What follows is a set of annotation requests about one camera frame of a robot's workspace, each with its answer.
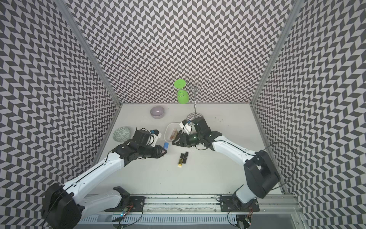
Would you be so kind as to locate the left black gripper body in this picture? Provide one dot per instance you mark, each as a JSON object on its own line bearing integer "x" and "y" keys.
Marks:
{"x": 151, "y": 151}

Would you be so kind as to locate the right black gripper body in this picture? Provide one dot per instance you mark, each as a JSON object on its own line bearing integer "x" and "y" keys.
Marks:
{"x": 190, "y": 140}

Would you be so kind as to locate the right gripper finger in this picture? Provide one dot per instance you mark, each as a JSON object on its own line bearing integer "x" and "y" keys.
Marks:
{"x": 177, "y": 138}
{"x": 177, "y": 143}

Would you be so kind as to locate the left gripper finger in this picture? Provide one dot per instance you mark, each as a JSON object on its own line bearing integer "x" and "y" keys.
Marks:
{"x": 163, "y": 151}
{"x": 160, "y": 155}

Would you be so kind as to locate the brown tan lipstick tube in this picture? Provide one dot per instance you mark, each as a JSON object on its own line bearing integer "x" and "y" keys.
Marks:
{"x": 175, "y": 135}

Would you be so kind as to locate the pink lip gloss tube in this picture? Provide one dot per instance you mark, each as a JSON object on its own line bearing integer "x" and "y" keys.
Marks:
{"x": 173, "y": 133}

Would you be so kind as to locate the black round lipstick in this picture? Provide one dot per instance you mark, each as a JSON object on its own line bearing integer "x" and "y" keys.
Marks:
{"x": 185, "y": 157}

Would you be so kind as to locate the white plastic storage box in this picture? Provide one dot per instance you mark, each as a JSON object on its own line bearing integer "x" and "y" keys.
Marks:
{"x": 169, "y": 130}

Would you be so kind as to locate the black gold square lipstick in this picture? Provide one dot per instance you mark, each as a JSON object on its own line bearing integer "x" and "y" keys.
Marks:
{"x": 180, "y": 163}

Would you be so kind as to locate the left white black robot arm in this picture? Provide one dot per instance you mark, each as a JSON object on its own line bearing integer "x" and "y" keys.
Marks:
{"x": 64, "y": 205}

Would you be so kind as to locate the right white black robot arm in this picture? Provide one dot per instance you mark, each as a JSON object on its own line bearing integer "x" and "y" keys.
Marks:
{"x": 259, "y": 169}

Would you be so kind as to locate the grey purple bowl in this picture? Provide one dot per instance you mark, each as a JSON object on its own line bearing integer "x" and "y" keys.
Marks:
{"x": 157, "y": 112}

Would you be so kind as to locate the green patterned small bowl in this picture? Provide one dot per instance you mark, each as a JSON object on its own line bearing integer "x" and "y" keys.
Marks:
{"x": 121, "y": 134}

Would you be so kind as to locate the green plastic cup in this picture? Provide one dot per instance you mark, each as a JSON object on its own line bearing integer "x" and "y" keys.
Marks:
{"x": 182, "y": 94}

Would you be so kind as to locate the chrome metal stand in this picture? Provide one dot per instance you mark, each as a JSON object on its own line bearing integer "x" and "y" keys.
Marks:
{"x": 196, "y": 88}

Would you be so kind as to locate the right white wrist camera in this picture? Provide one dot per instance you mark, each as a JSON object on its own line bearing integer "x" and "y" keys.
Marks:
{"x": 186, "y": 127}

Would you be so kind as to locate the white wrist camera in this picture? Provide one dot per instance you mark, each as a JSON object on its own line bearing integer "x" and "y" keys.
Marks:
{"x": 155, "y": 134}
{"x": 186, "y": 127}

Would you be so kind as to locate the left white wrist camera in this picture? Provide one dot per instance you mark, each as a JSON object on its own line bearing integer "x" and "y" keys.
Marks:
{"x": 155, "y": 134}

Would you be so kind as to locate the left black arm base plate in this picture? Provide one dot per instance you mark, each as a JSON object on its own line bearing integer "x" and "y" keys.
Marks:
{"x": 136, "y": 202}

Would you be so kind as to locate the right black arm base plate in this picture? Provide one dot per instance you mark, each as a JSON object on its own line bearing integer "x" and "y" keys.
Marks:
{"x": 229, "y": 203}

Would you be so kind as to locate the aluminium front rail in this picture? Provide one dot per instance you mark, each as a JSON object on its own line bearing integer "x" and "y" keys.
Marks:
{"x": 207, "y": 204}

